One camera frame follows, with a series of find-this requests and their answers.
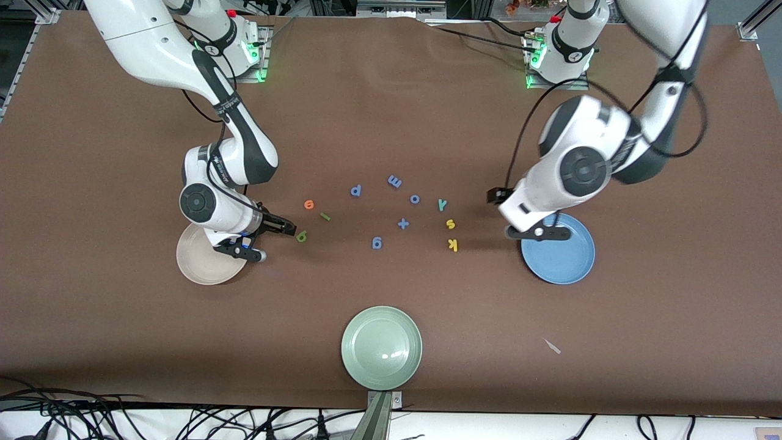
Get beige plate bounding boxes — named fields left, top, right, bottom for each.
left=176, top=221, right=248, bottom=286

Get blue plate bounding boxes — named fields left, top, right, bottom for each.
left=521, top=212, right=596, bottom=285

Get brown table mat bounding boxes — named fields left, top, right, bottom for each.
left=0, top=9, right=782, bottom=419

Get pale green plate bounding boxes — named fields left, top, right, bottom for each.
left=341, top=306, right=423, bottom=391

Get grey device box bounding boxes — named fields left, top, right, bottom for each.
left=357, top=2, right=447, bottom=16

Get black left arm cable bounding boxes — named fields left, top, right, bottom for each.
left=505, top=61, right=711, bottom=191

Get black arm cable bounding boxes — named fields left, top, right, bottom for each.
left=173, top=18, right=298, bottom=239
left=505, top=61, right=711, bottom=191

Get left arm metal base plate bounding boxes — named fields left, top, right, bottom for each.
left=522, top=31, right=590, bottom=91

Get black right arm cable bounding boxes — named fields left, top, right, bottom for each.
left=173, top=18, right=298, bottom=239

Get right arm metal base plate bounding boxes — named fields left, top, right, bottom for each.
left=203, top=24, right=274, bottom=83

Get black cable on mat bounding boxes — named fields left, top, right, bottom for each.
left=428, top=21, right=538, bottom=56

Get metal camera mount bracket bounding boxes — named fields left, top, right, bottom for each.
left=351, top=390, right=404, bottom=440

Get tangled black cables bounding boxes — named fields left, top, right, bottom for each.
left=0, top=376, right=352, bottom=440

